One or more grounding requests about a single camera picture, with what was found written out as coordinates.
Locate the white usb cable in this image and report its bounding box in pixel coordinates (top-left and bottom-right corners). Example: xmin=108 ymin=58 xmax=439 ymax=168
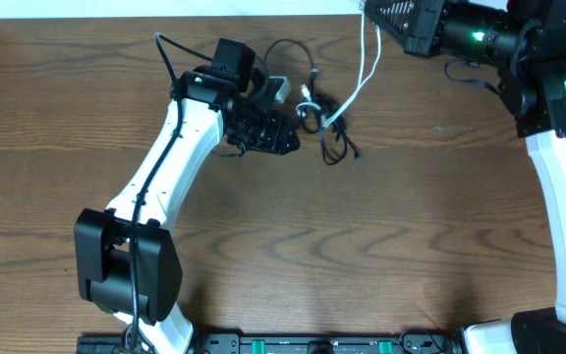
xmin=295 ymin=12 xmax=383 ymax=130

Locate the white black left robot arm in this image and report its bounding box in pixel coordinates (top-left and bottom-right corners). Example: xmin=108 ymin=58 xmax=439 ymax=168
xmin=74 ymin=38 xmax=300 ymax=353

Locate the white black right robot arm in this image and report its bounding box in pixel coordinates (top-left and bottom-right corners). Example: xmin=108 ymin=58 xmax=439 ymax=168
xmin=364 ymin=0 xmax=566 ymax=353

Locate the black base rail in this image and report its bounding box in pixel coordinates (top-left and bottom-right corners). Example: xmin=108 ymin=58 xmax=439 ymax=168
xmin=76 ymin=319 xmax=515 ymax=354

